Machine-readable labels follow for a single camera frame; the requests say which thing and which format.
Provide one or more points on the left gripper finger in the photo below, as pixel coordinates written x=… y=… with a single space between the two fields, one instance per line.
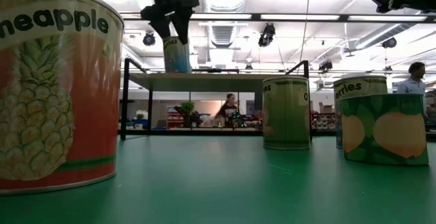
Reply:
x=181 y=26
x=163 y=26

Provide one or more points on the blue cherries label can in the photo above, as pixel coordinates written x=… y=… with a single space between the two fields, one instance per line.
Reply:
x=177 y=59
x=357 y=86

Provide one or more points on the orange pineapple label can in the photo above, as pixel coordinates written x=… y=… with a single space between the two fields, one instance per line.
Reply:
x=68 y=98

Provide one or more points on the green oranges label can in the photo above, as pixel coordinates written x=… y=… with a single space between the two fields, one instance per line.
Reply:
x=286 y=115

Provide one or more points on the green can with peach print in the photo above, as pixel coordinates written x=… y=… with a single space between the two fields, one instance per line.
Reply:
x=385 y=128

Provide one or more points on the black ceiling spotlight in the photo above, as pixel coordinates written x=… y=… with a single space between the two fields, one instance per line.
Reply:
x=325 y=65
x=389 y=42
x=148 y=39
x=266 y=35

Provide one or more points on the ceiling air vent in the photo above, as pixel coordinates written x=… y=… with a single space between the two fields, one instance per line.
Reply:
x=221 y=35

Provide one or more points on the black beam with light strips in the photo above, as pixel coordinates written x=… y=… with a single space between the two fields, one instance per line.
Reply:
x=255 y=17

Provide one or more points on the background green potted plant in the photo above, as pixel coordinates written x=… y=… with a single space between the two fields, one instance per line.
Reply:
x=187 y=107

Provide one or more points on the person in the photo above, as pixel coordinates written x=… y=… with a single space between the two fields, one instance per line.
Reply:
x=229 y=110
x=415 y=81

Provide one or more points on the red storage rack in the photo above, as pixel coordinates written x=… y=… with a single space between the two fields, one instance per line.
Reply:
x=173 y=116

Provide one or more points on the blue storage bin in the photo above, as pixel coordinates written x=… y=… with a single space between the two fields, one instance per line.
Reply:
x=139 y=123

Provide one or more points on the cardboard box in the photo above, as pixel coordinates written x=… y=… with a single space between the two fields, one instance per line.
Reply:
x=327 y=108

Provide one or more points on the green table mat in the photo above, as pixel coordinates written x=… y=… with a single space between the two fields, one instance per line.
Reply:
x=218 y=183

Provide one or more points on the wooden shelf with black frame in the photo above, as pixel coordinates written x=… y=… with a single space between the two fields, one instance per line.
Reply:
x=204 y=81

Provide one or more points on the black table frame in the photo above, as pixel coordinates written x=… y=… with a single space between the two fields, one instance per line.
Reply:
x=204 y=132

